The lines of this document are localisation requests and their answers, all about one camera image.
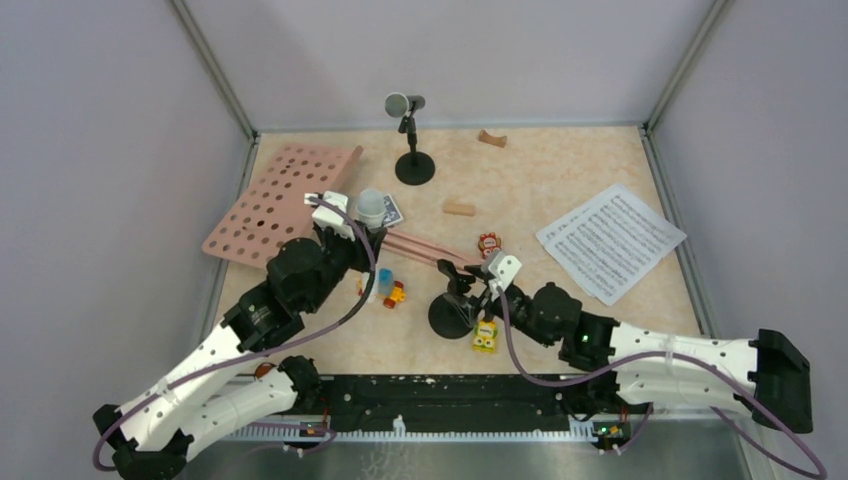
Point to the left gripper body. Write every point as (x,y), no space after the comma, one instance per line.
(341,254)

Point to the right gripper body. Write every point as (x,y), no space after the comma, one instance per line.
(517,306)

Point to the white microphone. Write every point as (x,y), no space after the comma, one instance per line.
(370,208)

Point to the pink music stand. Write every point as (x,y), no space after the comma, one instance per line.
(271,209)

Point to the sheet music page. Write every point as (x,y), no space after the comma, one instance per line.
(609,243)

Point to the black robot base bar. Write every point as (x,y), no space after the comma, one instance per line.
(498,403)

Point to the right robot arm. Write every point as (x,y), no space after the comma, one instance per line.
(767,376)

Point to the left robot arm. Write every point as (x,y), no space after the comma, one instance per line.
(155,435)

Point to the yellow owl toy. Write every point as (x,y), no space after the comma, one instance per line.
(485,337)

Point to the toy block car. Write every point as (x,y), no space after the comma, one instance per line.
(389,291)

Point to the blue playing card deck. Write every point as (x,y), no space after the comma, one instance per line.
(393,216)

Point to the red owl toy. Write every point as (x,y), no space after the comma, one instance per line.
(489,243)

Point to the wooden block centre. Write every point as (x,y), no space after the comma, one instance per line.
(459,209)

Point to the wooden block behind microphone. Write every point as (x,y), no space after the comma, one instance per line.
(489,139)

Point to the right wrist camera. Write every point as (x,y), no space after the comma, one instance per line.
(499,271)

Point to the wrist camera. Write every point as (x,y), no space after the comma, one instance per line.
(326,218)
(499,271)

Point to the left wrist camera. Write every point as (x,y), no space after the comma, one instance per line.
(326,218)

